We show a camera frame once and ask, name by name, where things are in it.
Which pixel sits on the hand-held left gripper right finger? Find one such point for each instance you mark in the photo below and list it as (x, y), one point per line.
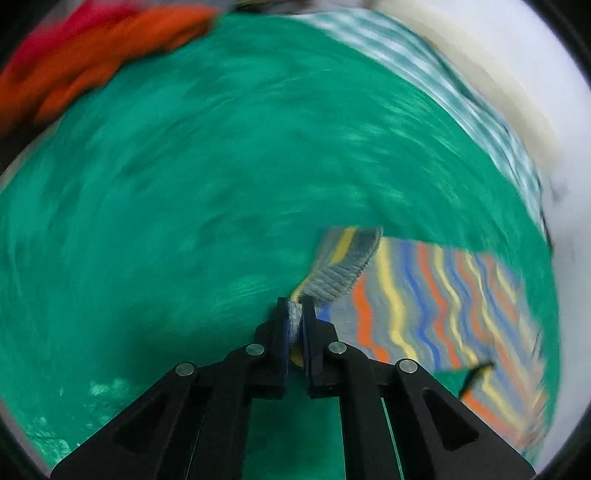
(308, 341)

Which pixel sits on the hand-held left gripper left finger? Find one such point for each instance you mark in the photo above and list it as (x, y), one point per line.
(282, 341)

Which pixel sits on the striped grey small garment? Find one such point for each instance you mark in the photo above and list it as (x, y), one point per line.
(415, 300)

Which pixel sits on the green blanket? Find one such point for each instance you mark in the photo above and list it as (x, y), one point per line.
(207, 184)

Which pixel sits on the green white checked cloth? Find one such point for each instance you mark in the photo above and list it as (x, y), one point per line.
(415, 60)

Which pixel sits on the cream cushion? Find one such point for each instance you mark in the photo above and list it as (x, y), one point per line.
(485, 69)

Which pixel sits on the orange cloth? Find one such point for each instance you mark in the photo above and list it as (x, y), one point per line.
(115, 50)

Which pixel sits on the red cloth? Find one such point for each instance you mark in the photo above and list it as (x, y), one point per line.
(60, 32)

